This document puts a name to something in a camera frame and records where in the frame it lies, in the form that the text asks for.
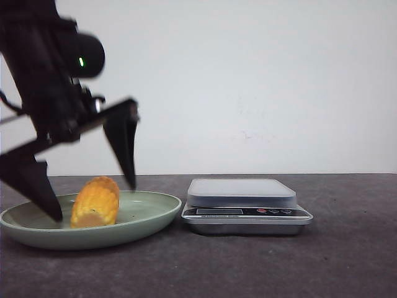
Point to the silver digital kitchen scale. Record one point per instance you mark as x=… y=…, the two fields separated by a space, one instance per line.
x=242 y=206

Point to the yellow corn cob piece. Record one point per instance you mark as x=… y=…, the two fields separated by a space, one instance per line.
x=96 y=204

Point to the green oval plate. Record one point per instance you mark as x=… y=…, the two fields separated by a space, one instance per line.
x=141 y=214

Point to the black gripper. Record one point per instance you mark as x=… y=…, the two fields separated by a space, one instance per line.
x=46 y=55

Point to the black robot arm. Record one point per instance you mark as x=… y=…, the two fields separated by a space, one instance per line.
x=46 y=55

